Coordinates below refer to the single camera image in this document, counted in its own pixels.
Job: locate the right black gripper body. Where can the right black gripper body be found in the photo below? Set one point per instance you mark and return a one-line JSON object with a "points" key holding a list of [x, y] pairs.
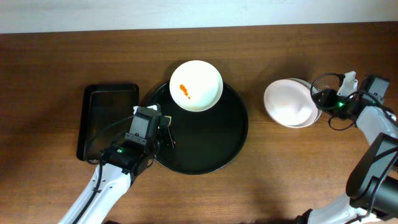
{"points": [[321, 98]]}

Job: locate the round black serving tray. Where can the round black serving tray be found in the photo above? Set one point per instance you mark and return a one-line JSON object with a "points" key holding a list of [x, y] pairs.
{"points": [[204, 141]]}

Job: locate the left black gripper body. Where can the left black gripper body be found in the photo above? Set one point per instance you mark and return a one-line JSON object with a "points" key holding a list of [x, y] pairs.
{"points": [[165, 131]]}

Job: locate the green and yellow sponge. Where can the green and yellow sponge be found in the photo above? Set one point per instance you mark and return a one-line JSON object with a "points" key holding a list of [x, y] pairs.
{"points": [[168, 120]]}

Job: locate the light grey plate bottom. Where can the light grey plate bottom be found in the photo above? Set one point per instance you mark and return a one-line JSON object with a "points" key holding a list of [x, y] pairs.
{"points": [[300, 111]]}

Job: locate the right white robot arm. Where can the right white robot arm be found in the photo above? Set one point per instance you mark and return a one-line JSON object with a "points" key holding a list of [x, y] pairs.
{"points": [[371, 194]]}

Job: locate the rectangular black tray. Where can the rectangular black tray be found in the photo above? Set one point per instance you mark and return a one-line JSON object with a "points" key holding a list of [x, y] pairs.
{"points": [[105, 115]]}

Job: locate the pinkish white plate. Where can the pinkish white plate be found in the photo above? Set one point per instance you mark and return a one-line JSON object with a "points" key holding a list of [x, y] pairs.
{"points": [[275, 96]]}

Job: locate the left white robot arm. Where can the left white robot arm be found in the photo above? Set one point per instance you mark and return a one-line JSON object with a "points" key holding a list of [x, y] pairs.
{"points": [[127, 156]]}

